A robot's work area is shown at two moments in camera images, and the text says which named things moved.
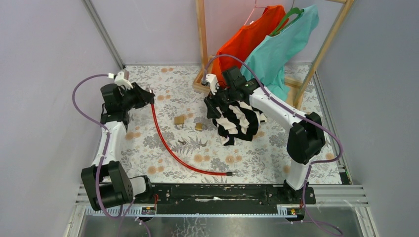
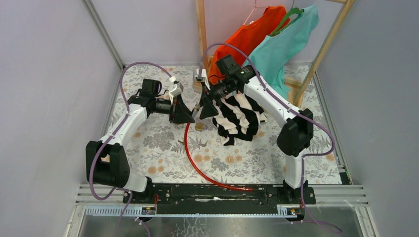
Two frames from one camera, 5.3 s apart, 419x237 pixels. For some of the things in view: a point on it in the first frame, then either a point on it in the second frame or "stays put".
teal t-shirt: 269,58 stays put
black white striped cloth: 238,119 stays put
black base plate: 231,195 stays put
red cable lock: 172,158 -> 198,173
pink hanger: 256,7 stays put
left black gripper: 143,96 -> 183,114
